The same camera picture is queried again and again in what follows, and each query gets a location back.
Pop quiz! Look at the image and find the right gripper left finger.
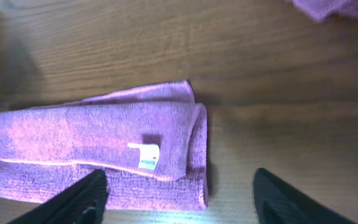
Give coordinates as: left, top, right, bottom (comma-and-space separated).
8, 169, 108, 224

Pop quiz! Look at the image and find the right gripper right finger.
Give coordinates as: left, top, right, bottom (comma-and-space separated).
252, 168, 355, 224

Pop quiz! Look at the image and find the purple cloth with label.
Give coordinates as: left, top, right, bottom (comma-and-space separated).
0, 81, 208, 211

